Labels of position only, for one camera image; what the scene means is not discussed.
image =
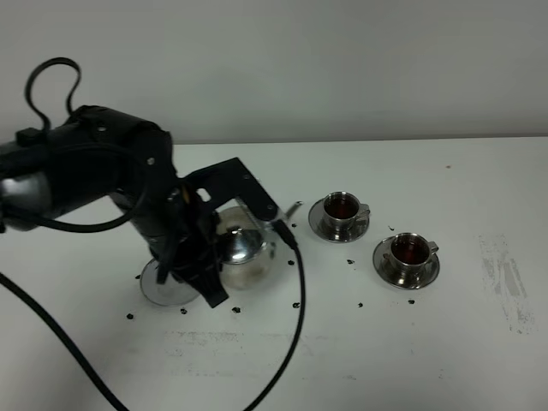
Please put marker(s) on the steel teapot saucer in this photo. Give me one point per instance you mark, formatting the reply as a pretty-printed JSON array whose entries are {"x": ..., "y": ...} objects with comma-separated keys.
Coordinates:
[{"x": 168, "y": 294}]

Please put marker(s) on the front steel cup saucer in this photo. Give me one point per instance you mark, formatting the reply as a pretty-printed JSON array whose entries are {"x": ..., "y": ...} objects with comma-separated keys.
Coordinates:
[{"x": 395, "y": 278}]

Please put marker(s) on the front stainless steel teacup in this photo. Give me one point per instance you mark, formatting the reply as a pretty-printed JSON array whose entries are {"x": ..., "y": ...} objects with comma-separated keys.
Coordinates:
[{"x": 409, "y": 253}]

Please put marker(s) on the rear steel cup saucer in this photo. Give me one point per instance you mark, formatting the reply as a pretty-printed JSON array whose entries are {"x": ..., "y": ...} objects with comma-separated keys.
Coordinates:
[{"x": 338, "y": 230}]

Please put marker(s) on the stainless steel teapot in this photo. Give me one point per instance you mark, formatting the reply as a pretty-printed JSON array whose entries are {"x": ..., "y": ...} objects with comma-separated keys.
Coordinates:
[{"x": 248, "y": 248}]

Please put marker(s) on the steel cup saucer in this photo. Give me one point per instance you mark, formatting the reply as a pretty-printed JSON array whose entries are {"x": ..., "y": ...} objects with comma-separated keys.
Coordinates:
[
  {"x": 395, "y": 278},
  {"x": 338, "y": 230}
]

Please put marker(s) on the rear stainless steel teacup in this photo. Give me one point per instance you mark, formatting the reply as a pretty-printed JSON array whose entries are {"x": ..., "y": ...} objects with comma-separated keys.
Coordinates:
[{"x": 342, "y": 210}]

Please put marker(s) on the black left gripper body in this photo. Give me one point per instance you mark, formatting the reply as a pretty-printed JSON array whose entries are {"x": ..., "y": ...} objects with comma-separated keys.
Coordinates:
[{"x": 179, "y": 219}]

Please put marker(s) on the stainless steel teacup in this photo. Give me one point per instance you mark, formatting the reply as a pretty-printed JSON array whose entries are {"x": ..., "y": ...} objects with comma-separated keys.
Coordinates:
[
  {"x": 342, "y": 210},
  {"x": 409, "y": 253}
]

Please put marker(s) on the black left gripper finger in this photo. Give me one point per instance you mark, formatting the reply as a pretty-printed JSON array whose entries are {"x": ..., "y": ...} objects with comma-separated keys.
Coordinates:
[{"x": 205, "y": 279}]

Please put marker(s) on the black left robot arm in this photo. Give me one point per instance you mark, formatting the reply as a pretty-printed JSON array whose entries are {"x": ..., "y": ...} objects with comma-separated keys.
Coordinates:
[{"x": 100, "y": 152}]

